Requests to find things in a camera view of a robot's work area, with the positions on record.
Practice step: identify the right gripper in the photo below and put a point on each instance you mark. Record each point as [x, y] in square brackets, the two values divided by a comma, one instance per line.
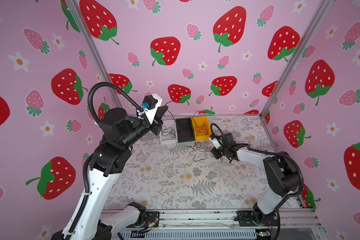
[214, 151]

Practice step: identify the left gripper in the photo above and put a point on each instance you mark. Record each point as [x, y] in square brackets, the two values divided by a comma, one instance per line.
[155, 126]

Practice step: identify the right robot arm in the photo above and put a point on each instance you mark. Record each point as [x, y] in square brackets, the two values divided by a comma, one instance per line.
[284, 176]

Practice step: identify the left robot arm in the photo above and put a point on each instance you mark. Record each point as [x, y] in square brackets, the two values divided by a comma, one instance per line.
[104, 166]

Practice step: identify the yellow plastic bin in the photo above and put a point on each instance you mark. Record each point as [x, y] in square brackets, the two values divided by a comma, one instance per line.
[202, 129]

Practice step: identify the black plastic bin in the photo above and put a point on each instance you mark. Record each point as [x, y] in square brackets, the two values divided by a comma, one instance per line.
[185, 131]

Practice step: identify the white plastic bin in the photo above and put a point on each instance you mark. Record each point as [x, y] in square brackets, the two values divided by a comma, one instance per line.
[168, 134]

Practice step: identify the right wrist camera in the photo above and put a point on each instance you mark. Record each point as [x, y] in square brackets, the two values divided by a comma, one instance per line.
[215, 141]

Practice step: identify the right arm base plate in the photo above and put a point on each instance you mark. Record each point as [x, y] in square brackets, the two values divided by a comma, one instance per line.
[256, 219]

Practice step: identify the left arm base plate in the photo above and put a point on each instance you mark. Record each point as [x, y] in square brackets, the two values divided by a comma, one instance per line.
[150, 217]

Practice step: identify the aluminium frame rail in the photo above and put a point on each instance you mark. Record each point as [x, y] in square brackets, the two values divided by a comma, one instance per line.
[291, 224]

